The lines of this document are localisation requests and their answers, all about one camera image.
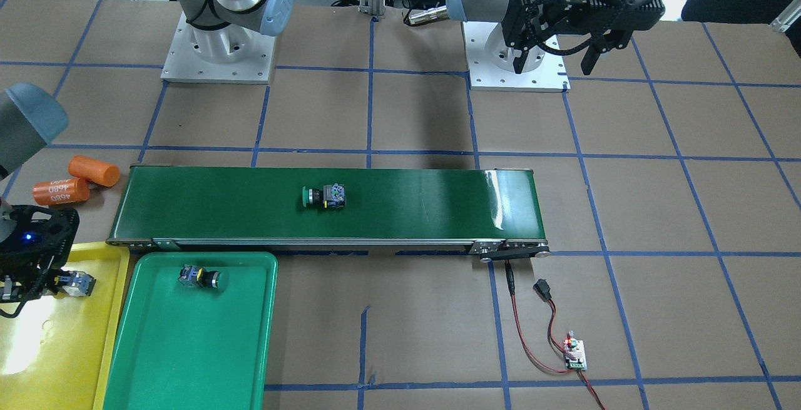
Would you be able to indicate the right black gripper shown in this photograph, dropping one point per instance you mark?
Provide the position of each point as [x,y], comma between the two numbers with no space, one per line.
[14,264]

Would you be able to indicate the yellow push button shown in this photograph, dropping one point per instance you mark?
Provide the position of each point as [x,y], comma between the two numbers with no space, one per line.
[75,283]

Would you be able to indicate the orange cylinder labelled 4680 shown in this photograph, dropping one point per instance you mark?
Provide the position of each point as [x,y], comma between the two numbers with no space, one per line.
[73,190]

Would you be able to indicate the plain orange cylinder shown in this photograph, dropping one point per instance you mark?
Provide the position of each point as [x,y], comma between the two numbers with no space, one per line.
[98,172]

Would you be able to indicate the green push button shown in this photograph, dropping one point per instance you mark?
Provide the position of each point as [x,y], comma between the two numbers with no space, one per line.
[329,196]
[198,277]

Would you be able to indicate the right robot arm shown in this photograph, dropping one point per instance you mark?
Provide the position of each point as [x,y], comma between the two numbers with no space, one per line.
[32,118]

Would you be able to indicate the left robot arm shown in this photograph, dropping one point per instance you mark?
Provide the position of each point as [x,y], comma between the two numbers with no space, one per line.
[492,11]

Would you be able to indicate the yellow plastic tray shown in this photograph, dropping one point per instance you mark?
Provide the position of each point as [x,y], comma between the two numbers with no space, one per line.
[57,353]

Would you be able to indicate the green plastic tray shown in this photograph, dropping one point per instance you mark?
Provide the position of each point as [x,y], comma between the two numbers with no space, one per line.
[185,348]

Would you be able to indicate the green conveyor belt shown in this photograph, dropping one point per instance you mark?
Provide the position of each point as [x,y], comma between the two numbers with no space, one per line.
[494,214]

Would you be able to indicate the small green controller board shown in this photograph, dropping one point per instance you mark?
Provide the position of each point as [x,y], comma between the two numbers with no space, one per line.
[574,354]

